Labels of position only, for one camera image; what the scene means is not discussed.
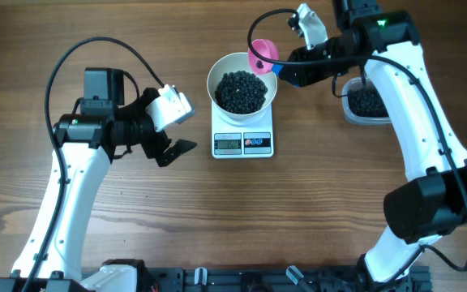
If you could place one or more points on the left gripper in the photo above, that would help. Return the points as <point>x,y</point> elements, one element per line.
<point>154,149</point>

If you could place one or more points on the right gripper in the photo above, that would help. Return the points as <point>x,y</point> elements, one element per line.
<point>304,75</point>

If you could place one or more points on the pink scoop blue handle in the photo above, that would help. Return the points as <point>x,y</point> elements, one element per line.
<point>265,51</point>

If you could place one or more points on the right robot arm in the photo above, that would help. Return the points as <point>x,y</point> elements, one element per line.
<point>386,46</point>

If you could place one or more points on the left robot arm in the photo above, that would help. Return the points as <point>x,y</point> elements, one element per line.
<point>86,140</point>

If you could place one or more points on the black beans in bowl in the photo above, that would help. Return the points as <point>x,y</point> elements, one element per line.
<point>240,92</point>

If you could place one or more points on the white bowl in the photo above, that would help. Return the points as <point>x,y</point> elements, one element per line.
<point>238,62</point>

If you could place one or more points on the white digital kitchen scale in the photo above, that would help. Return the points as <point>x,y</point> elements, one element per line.
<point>241,139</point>

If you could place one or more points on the clear plastic container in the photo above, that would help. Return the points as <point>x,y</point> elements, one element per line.
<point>355,84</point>

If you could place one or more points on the black beans in container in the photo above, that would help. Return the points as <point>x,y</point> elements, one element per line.
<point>366,103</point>

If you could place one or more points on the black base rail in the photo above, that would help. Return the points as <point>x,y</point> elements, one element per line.
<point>335,278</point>

